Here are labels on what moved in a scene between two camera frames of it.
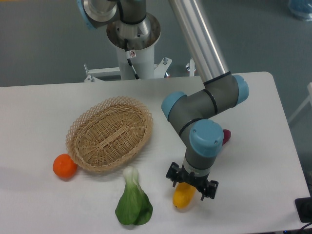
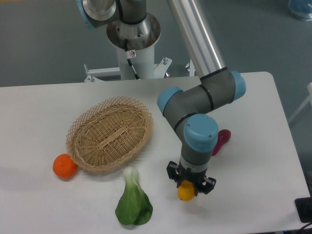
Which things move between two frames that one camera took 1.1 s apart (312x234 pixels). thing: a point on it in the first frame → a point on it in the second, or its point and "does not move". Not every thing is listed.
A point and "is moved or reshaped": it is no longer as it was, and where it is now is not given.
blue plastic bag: x=302 y=9 does not move
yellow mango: x=183 y=195 is moved or reshaped
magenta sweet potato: x=227 y=133 does not move
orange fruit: x=64 y=166 does not move
